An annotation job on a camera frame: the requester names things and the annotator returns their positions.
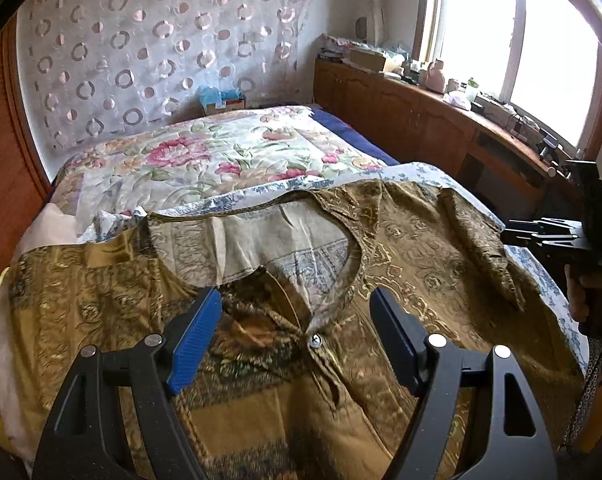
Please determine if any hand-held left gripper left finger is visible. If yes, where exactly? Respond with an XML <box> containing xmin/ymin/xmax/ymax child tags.
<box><xmin>32</xmin><ymin>286</ymin><xmax>223</xmax><ymax>480</ymax></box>

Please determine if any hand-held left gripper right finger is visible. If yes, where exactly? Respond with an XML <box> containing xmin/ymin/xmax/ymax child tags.
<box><xmin>370</xmin><ymin>287</ymin><xmax>554</xmax><ymax>480</ymax></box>

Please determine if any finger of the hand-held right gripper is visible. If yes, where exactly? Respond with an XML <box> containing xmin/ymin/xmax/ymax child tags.
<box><xmin>500</xmin><ymin>229</ymin><xmax>582</xmax><ymax>252</ymax></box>
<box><xmin>530</xmin><ymin>217</ymin><xmax>582</xmax><ymax>235</ymax></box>

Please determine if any olive patterned shirt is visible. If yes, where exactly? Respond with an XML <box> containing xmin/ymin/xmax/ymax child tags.
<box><xmin>8</xmin><ymin>177</ymin><xmax>587</xmax><ymax>480</ymax></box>

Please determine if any person's right hand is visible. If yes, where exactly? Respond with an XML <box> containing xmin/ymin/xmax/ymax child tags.
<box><xmin>564</xmin><ymin>264</ymin><xmax>590</xmax><ymax>322</ymax></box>

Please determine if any blue white floral sheet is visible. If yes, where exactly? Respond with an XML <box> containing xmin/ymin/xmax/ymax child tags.
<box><xmin>93</xmin><ymin>160</ymin><xmax>589</xmax><ymax>376</ymax></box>

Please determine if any wooden cabinet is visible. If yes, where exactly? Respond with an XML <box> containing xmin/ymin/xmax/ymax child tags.
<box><xmin>313</xmin><ymin>57</ymin><xmax>582</xmax><ymax>221</ymax></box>

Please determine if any pink floral quilt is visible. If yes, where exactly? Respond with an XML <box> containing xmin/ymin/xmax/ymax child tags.
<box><xmin>56</xmin><ymin>105</ymin><xmax>397</xmax><ymax>211</ymax></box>

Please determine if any pink white kettle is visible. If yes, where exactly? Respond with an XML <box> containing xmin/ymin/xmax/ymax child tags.
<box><xmin>426</xmin><ymin>60</ymin><xmax>445</xmax><ymax>92</ymax></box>

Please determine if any navy blanket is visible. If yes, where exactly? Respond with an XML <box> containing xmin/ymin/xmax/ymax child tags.
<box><xmin>313</xmin><ymin>107</ymin><xmax>399</xmax><ymax>166</ymax></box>

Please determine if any cardboard box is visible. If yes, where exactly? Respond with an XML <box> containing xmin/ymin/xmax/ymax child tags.
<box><xmin>348</xmin><ymin>47</ymin><xmax>387</xmax><ymax>72</ymax></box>

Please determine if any wooden headboard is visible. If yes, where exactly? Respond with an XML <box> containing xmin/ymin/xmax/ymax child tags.
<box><xmin>0</xmin><ymin>25</ymin><xmax>56</xmax><ymax>281</ymax></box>

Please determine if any sheer circle-patterned curtain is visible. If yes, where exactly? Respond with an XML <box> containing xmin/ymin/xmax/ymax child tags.
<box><xmin>16</xmin><ymin>0</ymin><xmax>314</xmax><ymax>153</ymax></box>

